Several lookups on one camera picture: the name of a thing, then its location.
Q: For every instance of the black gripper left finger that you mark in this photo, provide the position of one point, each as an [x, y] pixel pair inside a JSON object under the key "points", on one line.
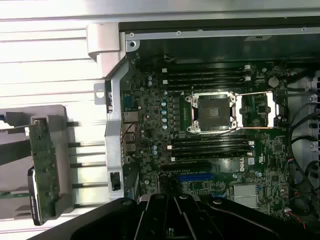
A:
{"points": [[105, 222]]}

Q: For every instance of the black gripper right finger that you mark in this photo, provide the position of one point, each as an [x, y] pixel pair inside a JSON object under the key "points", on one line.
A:
{"points": [[237, 222]]}

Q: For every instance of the silver chipset heatsink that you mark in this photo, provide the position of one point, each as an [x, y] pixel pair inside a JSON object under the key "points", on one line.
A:
{"points": [[245, 196]]}

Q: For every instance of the blue expansion slot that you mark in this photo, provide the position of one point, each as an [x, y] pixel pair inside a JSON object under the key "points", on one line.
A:
{"points": [[195, 177]]}

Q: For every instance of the black RAM slot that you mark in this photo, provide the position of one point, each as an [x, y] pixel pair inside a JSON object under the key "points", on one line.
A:
{"points": [[210, 157], [210, 140], [205, 80], [210, 151], [210, 145], [205, 70], [205, 86], [205, 75]]}

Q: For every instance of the green motherboard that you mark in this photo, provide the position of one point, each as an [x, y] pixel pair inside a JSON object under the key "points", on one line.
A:
{"points": [[270, 155]]}

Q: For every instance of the black expansion slot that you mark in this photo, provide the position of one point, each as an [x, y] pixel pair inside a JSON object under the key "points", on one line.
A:
{"points": [[186, 166]]}

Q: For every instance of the green RAM stick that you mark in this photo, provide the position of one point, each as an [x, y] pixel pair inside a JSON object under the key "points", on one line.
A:
{"points": [[12, 195]]}

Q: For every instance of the thin metal locking lever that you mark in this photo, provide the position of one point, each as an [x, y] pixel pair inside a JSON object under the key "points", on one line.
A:
{"points": [[260, 128], [252, 93]]}

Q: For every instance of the grey black PC case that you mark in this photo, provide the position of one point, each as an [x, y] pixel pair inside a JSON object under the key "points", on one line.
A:
{"points": [[113, 120]]}

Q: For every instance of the metal socket cover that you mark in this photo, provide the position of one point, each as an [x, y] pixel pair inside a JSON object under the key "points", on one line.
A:
{"points": [[241, 110]]}

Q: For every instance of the CPU socket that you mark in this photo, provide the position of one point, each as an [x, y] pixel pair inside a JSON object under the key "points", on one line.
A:
{"points": [[212, 112]]}

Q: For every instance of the grey parts rack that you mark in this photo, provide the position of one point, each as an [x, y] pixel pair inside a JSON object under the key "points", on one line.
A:
{"points": [[57, 111]]}

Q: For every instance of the perforated metal disk bay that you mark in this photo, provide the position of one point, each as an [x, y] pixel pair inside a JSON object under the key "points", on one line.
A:
{"points": [[313, 117]]}

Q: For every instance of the silver coin battery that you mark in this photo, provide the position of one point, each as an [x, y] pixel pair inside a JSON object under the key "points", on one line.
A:
{"points": [[273, 81]]}

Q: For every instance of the light grey case corner bracket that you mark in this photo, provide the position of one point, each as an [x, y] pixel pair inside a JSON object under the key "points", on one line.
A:
{"points": [[102, 37]]}

